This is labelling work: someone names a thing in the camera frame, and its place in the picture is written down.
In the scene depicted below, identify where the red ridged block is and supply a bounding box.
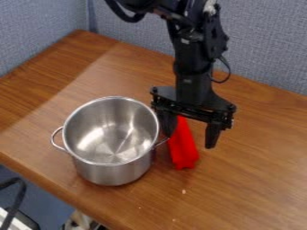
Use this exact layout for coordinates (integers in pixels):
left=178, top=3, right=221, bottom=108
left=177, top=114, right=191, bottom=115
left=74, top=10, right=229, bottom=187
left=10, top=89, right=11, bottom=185
left=169, top=116, right=199, bottom=170

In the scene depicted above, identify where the stainless steel pot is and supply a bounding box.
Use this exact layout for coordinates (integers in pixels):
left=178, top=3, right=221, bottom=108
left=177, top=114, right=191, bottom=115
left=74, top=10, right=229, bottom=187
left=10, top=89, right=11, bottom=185
left=52, top=96, right=167, bottom=186

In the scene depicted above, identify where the white object under table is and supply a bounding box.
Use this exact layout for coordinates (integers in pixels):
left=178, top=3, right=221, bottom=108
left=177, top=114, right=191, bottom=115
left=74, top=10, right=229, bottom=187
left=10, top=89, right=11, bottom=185
left=62, top=210, right=100, bottom=230

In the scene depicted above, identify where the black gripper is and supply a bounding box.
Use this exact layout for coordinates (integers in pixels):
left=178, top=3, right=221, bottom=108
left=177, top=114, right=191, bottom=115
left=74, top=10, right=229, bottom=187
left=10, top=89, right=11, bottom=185
left=150, top=71, right=237, bottom=149

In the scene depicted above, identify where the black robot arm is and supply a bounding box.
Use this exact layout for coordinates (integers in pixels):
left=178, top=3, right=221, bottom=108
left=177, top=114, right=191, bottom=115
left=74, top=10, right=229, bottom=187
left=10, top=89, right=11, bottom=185
left=106, top=0, right=237, bottom=148

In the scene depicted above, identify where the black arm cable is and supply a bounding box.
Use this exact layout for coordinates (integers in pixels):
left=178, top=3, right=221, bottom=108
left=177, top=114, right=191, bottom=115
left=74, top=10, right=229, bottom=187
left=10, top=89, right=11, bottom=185
left=209, top=55, right=233, bottom=84

